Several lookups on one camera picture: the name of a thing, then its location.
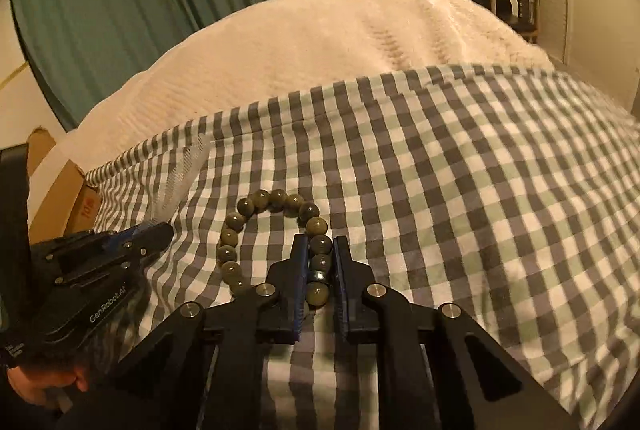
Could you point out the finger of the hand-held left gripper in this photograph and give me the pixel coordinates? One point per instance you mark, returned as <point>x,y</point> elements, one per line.
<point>157,237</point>
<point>125,235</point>

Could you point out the wide green curtain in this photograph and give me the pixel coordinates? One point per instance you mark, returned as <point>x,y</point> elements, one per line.
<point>125,0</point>

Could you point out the person's left hand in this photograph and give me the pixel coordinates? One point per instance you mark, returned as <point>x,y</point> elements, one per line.
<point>45,380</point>

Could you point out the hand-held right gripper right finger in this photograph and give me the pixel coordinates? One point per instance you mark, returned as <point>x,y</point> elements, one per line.
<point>341,270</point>

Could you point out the cream ribbed blanket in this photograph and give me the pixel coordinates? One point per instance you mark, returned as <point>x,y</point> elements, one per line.
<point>325,35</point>

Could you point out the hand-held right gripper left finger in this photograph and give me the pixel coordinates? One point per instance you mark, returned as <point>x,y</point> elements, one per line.
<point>300,270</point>

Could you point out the brown cardboard box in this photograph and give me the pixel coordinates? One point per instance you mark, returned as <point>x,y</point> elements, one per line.
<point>55,195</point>

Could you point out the clear plastic comb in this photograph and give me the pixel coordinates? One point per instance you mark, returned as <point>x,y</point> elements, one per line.
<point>180,180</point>

